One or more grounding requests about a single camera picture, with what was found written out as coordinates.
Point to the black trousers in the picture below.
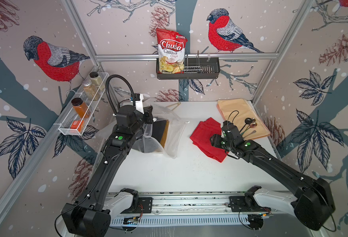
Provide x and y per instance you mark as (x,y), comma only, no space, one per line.
(148,140)

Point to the red trousers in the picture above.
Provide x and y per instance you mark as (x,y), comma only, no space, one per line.
(201,138)

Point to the black wire wall basket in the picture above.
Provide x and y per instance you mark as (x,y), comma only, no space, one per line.
(193,68)

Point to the clear plastic vacuum bag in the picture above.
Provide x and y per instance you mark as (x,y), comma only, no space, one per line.
(176,128)

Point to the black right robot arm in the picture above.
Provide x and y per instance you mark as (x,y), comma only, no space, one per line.
(310,200)

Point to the beige spice jar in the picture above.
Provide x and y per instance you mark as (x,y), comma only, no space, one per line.
(90,90)

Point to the brown trousers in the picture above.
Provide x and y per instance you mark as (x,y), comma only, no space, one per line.
(165,133)

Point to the orange spice jar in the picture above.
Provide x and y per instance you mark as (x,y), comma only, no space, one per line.
(81,108)

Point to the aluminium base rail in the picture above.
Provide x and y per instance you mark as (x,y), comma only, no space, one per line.
(168,209)

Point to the small orange box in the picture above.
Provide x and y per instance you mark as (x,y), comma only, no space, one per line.
(78,125)

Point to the Chuba cassava chips bag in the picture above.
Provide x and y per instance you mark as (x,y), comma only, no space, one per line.
(171,50)

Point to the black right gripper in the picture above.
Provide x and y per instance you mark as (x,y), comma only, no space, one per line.
(214,139)

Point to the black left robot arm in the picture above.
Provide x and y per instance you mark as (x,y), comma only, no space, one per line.
(136,129)

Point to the copper spoon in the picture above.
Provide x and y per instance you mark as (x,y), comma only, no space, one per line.
(252,124)

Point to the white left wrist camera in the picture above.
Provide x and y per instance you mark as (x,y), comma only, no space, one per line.
(138,99)

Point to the clear acrylic wall shelf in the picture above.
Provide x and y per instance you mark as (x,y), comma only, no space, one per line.
(64,127)

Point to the pale spice jar black lid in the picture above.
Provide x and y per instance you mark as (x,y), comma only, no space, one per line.
(97,80)

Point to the black spoon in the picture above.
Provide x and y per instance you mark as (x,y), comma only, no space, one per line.
(248,121)

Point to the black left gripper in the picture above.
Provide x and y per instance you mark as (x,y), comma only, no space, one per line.
(147,113)

